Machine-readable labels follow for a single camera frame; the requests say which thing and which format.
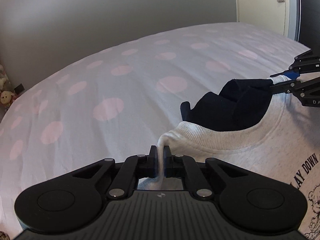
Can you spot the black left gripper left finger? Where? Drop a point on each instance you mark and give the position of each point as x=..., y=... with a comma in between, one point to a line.
x=74, y=200

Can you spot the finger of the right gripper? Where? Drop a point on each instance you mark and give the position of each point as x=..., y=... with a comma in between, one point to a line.
x=304, y=63
x=306, y=92

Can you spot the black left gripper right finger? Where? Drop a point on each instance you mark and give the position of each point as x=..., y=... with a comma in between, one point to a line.
x=248, y=201

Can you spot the light grey printed sweatshirt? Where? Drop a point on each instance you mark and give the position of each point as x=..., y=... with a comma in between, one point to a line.
x=248, y=126

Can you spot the white door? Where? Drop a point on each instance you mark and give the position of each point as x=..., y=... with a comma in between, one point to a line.
x=280, y=16

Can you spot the pink dotted bed sheet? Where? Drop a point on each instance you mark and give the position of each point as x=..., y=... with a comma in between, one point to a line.
x=119, y=101

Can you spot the plush toy pile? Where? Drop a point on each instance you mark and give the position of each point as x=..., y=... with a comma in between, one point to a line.
x=8, y=95

